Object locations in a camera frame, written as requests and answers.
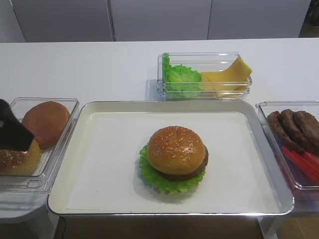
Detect clear plastic bun container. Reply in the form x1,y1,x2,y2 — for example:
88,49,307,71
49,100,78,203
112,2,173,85
0,97,80,209

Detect clear plastic lettuce cheese container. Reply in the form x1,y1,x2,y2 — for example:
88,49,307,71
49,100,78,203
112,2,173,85
157,52,252,100

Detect brown patty in container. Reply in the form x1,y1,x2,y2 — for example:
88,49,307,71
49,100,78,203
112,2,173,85
279,109,316,152
293,111,319,155
267,111,305,154

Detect clear plastic patty container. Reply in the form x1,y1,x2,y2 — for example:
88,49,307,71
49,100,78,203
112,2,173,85
256,101,319,191

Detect sesame seed top bun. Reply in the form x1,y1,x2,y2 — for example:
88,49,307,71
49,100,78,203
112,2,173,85
147,126,205,175

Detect yellow cheese slice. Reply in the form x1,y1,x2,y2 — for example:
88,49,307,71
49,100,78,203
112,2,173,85
201,57,252,98

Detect brown burger patty on tray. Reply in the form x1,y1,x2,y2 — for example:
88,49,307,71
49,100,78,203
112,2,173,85
156,146,209,181

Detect sesame seed bun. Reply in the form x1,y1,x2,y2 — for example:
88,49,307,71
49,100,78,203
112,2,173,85
0,139,41,176
147,126,205,175

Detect plain brown bun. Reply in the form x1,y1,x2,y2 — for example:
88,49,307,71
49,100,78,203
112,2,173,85
22,101,70,149

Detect middle brown patty in container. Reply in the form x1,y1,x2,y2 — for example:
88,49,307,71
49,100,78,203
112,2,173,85
279,109,316,152

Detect red tomato slices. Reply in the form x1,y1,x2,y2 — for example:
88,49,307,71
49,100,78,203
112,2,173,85
281,146,319,184

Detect green lettuce leaf on tray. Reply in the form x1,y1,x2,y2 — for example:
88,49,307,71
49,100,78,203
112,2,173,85
139,144,205,194

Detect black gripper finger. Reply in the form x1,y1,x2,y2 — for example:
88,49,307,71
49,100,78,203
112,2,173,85
0,99,34,151

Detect green lettuce in container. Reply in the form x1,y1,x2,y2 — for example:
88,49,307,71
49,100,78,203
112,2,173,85
162,53,201,92

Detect white parchment paper sheet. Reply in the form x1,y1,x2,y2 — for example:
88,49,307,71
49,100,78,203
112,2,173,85
67,113,282,213

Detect left brown patty in container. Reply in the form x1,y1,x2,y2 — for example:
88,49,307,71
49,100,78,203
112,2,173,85
267,111,305,154

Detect silver metal baking tray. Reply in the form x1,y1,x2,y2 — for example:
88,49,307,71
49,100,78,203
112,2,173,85
48,101,295,216

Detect right brown patty in container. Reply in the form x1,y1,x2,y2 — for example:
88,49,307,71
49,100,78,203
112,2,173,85
293,111,319,155

